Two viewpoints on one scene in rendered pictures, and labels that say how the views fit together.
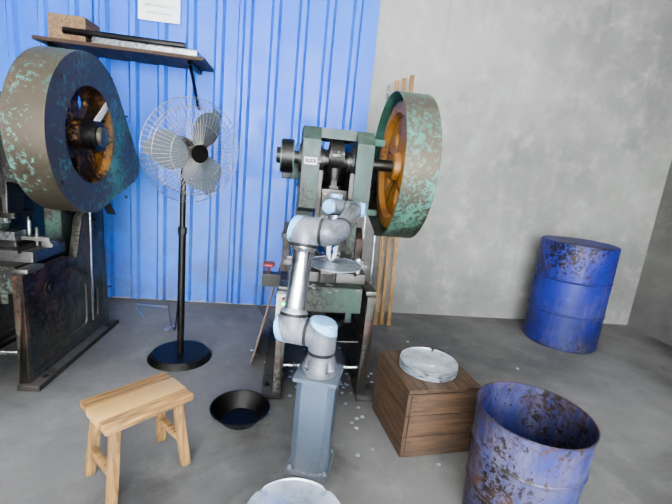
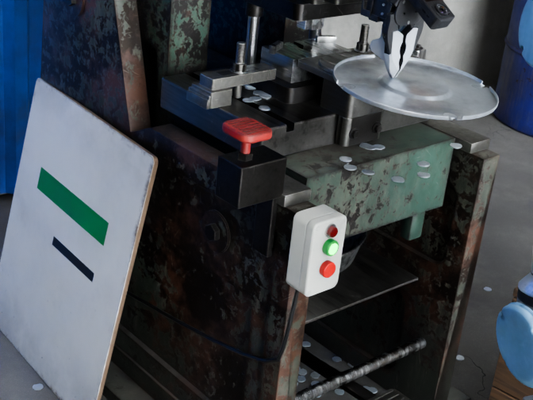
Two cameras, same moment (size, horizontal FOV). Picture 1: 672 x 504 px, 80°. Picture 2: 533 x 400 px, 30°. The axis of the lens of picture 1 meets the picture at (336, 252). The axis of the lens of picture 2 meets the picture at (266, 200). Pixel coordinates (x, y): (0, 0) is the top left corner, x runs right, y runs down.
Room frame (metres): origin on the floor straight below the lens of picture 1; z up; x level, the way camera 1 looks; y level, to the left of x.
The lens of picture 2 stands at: (0.89, 1.15, 1.31)
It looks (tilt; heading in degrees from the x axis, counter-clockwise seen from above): 25 degrees down; 325
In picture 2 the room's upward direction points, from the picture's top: 6 degrees clockwise
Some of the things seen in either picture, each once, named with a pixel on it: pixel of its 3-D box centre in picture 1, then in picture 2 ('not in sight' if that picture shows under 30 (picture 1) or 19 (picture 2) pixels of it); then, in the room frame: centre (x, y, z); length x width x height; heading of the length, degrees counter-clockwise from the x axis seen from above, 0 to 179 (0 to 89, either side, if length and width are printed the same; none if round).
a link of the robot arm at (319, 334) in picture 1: (321, 334); not in sight; (1.55, 0.03, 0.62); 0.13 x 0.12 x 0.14; 78
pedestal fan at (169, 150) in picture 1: (191, 226); not in sight; (2.71, 1.01, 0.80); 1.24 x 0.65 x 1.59; 8
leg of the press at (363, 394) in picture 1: (360, 300); (333, 155); (2.53, -0.19, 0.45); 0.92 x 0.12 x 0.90; 8
